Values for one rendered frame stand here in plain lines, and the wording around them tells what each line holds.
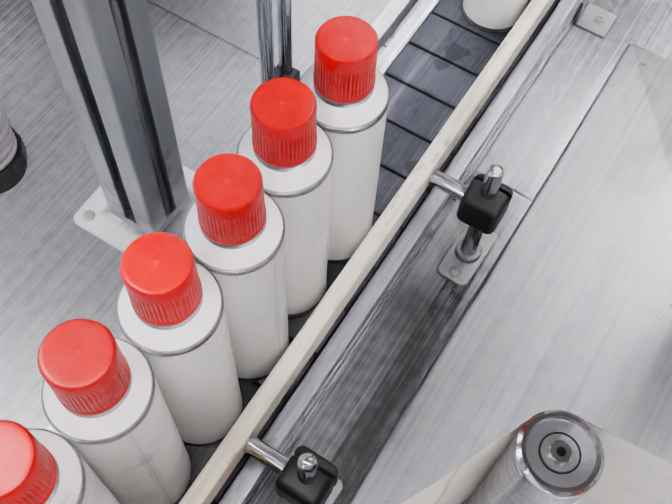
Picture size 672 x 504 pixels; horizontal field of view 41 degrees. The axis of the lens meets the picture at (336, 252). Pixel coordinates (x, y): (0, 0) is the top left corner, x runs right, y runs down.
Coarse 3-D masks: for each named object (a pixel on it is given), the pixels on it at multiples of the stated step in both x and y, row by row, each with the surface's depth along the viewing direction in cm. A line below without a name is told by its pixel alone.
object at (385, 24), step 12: (396, 0) 64; (408, 0) 64; (384, 12) 63; (396, 12) 63; (408, 12) 65; (372, 24) 63; (384, 24) 63; (396, 24) 64; (384, 36) 63; (120, 336) 51
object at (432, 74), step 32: (448, 0) 75; (416, 32) 73; (448, 32) 73; (480, 32) 73; (416, 64) 71; (448, 64) 72; (480, 64) 72; (512, 64) 72; (416, 96) 70; (448, 96) 70; (416, 128) 69; (384, 160) 67; (416, 160) 67; (448, 160) 67; (384, 192) 66; (384, 256) 64; (288, 320) 61; (320, 352) 63; (256, 384) 59; (192, 448) 56; (192, 480) 55
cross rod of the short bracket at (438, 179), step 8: (432, 176) 63; (440, 176) 63; (448, 176) 63; (432, 184) 63; (440, 184) 63; (448, 184) 63; (456, 184) 63; (464, 184) 63; (448, 192) 63; (456, 192) 63
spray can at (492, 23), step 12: (468, 0) 72; (480, 0) 71; (492, 0) 70; (504, 0) 70; (516, 0) 70; (468, 12) 73; (480, 12) 72; (492, 12) 71; (504, 12) 71; (516, 12) 72; (480, 24) 73; (492, 24) 72; (504, 24) 72
